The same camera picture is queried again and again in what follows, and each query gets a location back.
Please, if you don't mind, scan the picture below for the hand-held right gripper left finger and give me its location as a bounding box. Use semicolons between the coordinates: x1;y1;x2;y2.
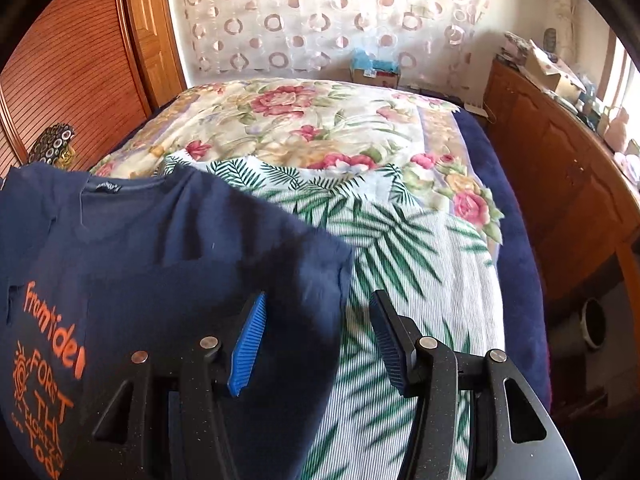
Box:
82;291;268;480

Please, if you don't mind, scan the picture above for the open cardboard box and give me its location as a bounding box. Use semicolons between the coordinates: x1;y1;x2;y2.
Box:
505;32;581;101

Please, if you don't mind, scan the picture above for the palm leaf striped blanket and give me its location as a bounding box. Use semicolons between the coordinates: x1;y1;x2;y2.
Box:
165;155;506;480

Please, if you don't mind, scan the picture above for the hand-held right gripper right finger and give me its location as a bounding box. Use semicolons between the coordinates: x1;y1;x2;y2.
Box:
369;289;576;480

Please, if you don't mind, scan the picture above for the cardboard box with blue contents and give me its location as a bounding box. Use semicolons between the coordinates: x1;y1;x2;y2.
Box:
349;50;401;88

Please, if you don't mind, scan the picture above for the navy blue blanket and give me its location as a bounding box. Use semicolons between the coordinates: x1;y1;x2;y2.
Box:
452;110;551;411

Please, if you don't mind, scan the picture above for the long wooden cabinet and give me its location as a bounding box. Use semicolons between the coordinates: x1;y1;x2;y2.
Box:
482;57;640;311

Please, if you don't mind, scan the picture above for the black circle pattern pillow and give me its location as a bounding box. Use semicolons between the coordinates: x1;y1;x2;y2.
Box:
27;124;76;168

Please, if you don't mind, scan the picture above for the circle pattern curtain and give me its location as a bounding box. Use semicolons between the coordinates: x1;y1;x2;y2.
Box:
165;0;501;91

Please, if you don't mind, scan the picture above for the navy t-shirt with orange print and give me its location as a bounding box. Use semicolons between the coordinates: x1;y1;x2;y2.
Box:
0;162;356;480

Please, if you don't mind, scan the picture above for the grey cup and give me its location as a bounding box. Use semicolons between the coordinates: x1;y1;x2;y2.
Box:
550;297;621;361

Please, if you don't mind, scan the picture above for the wooden wardrobe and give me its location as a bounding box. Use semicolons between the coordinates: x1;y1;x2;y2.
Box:
0;0;188;171

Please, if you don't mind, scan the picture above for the floral quilt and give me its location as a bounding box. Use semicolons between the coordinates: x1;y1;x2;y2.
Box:
92;79;506;241

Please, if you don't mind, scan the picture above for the pink soft item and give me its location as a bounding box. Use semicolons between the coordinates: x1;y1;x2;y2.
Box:
607;107;640;156

